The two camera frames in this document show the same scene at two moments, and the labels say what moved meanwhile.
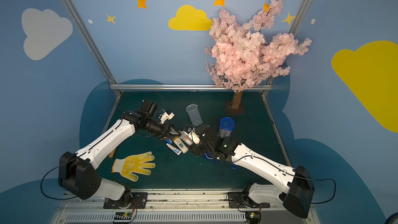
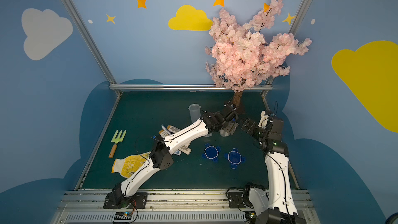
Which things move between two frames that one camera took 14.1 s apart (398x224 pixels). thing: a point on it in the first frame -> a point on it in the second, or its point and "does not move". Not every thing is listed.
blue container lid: x=208 y=155 does not move
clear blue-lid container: x=194 y=114 does not move
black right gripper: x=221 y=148 -> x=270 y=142
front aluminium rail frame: x=175 y=206 does not move
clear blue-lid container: x=227 y=124 does not move
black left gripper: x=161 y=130 -> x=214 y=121
